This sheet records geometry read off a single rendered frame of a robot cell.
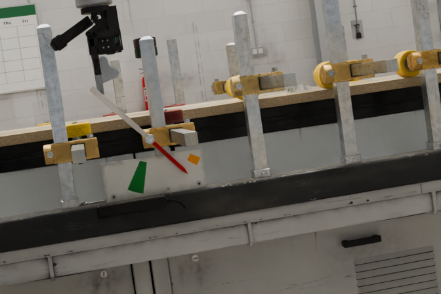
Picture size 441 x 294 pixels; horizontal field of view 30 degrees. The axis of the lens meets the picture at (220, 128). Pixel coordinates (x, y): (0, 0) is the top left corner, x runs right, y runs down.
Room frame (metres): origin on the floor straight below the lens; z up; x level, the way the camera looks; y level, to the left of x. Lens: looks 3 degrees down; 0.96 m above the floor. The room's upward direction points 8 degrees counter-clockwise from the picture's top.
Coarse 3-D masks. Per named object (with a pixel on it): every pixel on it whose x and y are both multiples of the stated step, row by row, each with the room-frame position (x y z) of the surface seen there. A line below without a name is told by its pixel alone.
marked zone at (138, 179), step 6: (144, 162) 2.09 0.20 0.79; (138, 168) 2.09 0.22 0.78; (144, 168) 2.09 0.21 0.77; (138, 174) 2.08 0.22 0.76; (144, 174) 2.09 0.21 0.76; (132, 180) 2.08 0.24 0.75; (138, 180) 2.08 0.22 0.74; (144, 180) 2.09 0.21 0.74; (132, 186) 2.08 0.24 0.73; (138, 186) 2.08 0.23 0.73; (138, 192) 2.08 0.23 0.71
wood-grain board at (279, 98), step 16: (368, 80) 2.86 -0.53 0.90; (384, 80) 2.52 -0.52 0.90; (400, 80) 2.42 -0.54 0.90; (416, 80) 2.43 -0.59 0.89; (272, 96) 2.41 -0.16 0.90; (288, 96) 2.36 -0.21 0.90; (304, 96) 2.37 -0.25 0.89; (320, 96) 2.38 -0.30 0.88; (144, 112) 2.73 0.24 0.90; (192, 112) 2.32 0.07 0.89; (208, 112) 2.32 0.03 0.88; (224, 112) 2.33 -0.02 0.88; (32, 128) 2.72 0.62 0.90; (48, 128) 2.41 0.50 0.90; (96, 128) 2.27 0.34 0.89; (112, 128) 2.28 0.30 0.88; (0, 144) 2.23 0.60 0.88
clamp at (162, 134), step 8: (152, 128) 2.10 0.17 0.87; (160, 128) 2.10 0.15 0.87; (168, 128) 2.10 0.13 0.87; (176, 128) 2.10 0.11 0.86; (184, 128) 2.11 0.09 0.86; (192, 128) 2.11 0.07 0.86; (160, 136) 2.10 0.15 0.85; (168, 136) 2.10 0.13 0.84; (144, 144) 2.10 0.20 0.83; (152, 144) 2.09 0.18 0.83; (160, 144) 2.10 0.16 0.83; (168, 144) 2.10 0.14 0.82
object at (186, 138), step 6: (174, 132) 2.01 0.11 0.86; (180, 132) 1.90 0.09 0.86; (186, 132) 1.87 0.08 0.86; (192, 132) 1.83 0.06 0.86; (174, 138) 2.03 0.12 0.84; (180, 138) 1.89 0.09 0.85; (186, 138) 1.82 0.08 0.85; (192, 138) 1.83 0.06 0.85; (180, 144) 1.91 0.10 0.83; (186, 144) 1.82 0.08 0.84; (192, 144) 1.83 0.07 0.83; (198, 144) 1.83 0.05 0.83
